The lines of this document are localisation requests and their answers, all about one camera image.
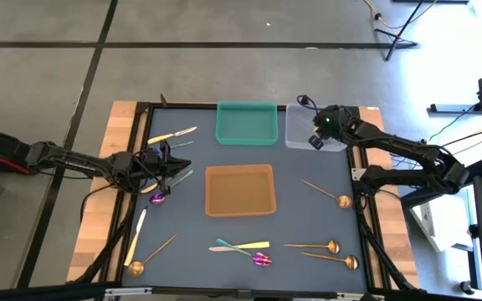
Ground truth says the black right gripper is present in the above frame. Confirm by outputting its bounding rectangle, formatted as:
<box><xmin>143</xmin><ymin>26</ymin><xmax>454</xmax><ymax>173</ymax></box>
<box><xmin>307</xmin><ymin>105</ymin><xmax>357</xmax><ymax>151</ymax></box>

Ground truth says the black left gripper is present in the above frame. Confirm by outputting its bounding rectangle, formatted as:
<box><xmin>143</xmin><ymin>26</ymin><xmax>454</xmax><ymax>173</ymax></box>
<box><xmin>141</xmin><ymin>140</ymin><xmax>192</xmax><ymax>194</ymax></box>

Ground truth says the gold metal spoon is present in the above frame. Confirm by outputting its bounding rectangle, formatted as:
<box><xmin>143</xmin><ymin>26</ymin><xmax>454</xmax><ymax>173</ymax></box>
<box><xmin>126</xmin><ymin>232</ymin><xmax>181</xmax><ymax>278</ymax></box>
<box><xmin>300</xmin><ymin>251</ymin><xmax>360</xmax><ymax>272</ymax></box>
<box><xmin>300</xmin><ymin>178</ymin><xmax>354</xmax><ymax>210</ymax></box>
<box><xmin>283</xmin><ymin>239</ymin><xmax>341</xmax><ymax>255</ymax></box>

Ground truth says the clear plastic bin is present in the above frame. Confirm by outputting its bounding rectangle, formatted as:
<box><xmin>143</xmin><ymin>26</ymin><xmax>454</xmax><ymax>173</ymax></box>
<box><xmin>285</xmin><ymin>103</ymin><xmax>349</xmax><ymax>152</ymax></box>

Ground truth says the orange plastic bin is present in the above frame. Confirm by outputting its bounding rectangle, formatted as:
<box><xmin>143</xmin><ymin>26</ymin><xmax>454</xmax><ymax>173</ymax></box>
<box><xmin>204</xmin><ymin>163</ymin><xmax>278</xmax><ymax>218</ymax></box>

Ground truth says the teal plastic bin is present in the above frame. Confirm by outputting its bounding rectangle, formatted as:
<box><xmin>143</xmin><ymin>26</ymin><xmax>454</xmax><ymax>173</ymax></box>
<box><xmin>214</xmin><ymin>99</ymin><xmax>279</xmax><ymax>146</ymax></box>

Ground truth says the grey table mat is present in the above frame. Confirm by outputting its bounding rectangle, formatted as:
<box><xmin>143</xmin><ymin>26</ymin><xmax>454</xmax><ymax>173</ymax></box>
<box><xmin>121</xmin><ymin>106</ymin><xmax>370</xmax><ymax>293</ymax></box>

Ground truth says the black tripod stand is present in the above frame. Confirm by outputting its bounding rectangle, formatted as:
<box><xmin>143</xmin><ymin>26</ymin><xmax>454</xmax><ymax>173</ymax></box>
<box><xmin>373</xmin><ymin>0</ymin><xmax>418</xmax><ymax>62</ymax></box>

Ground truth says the black stand base bar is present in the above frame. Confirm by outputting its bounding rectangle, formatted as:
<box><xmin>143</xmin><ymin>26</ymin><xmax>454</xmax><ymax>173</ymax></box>
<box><xmin>428</xmin><ymin>102</ymin><xmax>481</xmax><ymax>115</ymax></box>

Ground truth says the white cardboard box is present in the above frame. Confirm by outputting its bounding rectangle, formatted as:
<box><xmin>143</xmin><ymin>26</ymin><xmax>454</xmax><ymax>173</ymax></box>
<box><xmin>409</xmin><ymin>194</ymin><xmax>475</xmax><ymax>253</ymax></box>

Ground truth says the black metal crossbar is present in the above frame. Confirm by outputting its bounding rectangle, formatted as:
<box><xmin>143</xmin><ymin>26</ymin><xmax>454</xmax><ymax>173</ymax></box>
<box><xmin>0</xmin><ymin>282</ymin><xmax>482</xmax><ymax>301</ymax></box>

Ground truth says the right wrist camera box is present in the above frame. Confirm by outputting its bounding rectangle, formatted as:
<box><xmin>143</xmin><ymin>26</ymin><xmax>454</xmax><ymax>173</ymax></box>
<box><xmin>318</xmin><ymin>113</ymin><xmax>337</xmax><ymax>130</ymax></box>

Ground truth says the yellow handled table knife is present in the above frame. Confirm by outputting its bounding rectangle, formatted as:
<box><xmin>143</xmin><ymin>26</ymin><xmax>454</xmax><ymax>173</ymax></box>
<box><xmin>139</xmin><ymin>179</ymin><xmax>161</xmax><ymax>196</ymax></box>
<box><xmin>208</xmin><ymin>240</ymin><xmax>271</xmax><ymax>253</ymax></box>
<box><xmin>122</xmin><ymin>206</ymin><xmax>148</xmax><ymax>268</ymax></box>
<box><xmin>146</xmin><ymin>125</ymin><xmax>198</xmax><ymax>146</ymax></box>

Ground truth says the black aluminium table frame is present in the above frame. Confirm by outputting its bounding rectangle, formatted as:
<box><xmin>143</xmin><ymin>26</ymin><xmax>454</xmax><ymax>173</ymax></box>
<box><xmin>98</xmin><ymin>99</ymin><xmax>422</xmax><ymax>293</ymax></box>

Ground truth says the yellow floor cable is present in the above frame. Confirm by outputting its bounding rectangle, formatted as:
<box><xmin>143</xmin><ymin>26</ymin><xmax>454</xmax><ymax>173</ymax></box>
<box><xmin>363</xmin><ymin>0</ymin><xmax>439</xmax><ymax>31</ymax></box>

